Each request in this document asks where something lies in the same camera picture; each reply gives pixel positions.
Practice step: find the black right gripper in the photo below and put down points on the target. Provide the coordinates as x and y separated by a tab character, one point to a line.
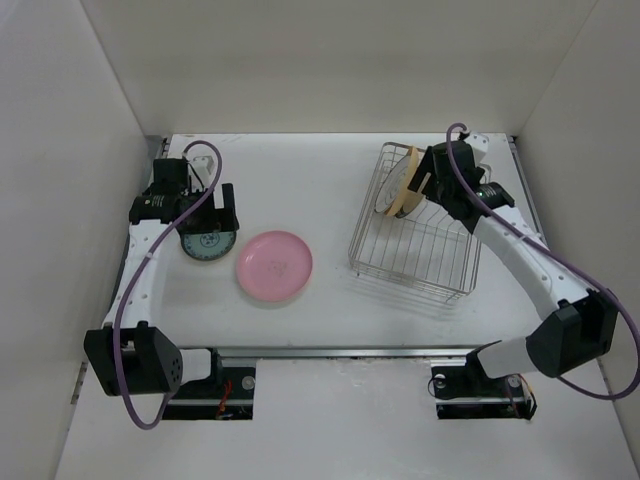
427	164

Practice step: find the pink plate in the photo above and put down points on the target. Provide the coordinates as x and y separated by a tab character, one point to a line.
274	266

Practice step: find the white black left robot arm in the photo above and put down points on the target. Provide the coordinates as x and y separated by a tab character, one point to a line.
176	213

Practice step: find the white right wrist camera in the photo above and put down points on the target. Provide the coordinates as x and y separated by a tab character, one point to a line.
479	144

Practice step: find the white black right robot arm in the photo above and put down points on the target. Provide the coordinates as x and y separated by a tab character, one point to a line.
577	320

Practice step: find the black blue patterned plate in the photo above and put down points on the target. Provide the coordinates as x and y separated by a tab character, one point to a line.
208	246

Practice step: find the metal wire dish rack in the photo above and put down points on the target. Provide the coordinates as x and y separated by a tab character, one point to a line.
426	250

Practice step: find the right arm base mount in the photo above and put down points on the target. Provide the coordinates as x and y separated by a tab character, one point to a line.
460	394

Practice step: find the brown plate behind beige plate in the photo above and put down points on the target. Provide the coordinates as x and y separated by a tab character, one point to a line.
411	202

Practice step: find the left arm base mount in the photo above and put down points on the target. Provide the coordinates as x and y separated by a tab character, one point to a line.
226	395

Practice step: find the beige plate with line pattern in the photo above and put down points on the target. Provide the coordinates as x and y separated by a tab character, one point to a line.
394	188

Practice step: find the aluminium front rail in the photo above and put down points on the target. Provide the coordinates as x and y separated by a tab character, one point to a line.
344	352

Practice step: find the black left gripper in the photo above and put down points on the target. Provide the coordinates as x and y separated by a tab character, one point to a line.
218	219

